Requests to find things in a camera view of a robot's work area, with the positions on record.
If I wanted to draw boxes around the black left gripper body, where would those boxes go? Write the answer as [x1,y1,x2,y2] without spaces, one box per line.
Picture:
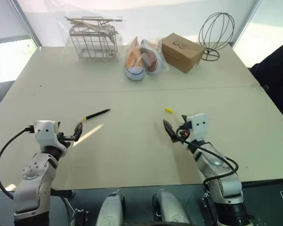
[56,132,75,143]

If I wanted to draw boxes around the shoes in plastic bag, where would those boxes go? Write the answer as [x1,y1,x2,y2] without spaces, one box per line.
[121,35,171,83]

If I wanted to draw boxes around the black pen with yellow band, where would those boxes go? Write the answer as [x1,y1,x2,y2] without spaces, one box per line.
[81,108,111,121]

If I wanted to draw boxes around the person in black clothes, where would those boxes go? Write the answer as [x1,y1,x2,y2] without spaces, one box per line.
[249,39,283,129]

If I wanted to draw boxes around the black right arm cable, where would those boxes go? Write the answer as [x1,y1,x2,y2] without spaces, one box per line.
[175,122,239,189]

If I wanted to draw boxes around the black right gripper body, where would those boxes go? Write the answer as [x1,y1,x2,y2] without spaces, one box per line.
[178,129,192,144]

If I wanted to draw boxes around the clear plastic bag around basket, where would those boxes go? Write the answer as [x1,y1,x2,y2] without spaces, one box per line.
[43,0,128,64]

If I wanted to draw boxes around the metal wire basket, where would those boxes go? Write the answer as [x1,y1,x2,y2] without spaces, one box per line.
[68,16,120,63]

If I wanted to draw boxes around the white canvas shoe brown inside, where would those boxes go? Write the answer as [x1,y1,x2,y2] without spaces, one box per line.
[140,39,163,75]

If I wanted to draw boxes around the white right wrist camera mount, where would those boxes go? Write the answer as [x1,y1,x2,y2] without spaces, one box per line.
[183,113,208,143]

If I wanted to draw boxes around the black wire head-shaped stand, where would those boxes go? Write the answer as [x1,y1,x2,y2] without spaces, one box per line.
[198,12,235,61]

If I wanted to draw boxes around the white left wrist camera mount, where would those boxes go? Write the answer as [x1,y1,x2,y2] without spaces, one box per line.
[33,120,68,156]

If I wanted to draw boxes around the silver rounded robot leg housing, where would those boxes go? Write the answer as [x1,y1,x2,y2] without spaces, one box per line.
[151,189,192,226]
[95,191,126,226]

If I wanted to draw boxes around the brown cardboard box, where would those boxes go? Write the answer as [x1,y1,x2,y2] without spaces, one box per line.
[161,32,205,74]

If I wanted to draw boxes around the white blue canvas shoe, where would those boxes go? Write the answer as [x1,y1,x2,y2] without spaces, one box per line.
[124,37,147,81]

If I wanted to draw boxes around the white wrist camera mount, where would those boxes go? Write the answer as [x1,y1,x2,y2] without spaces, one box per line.
[183,113,208,143]
[33,120,68,156]

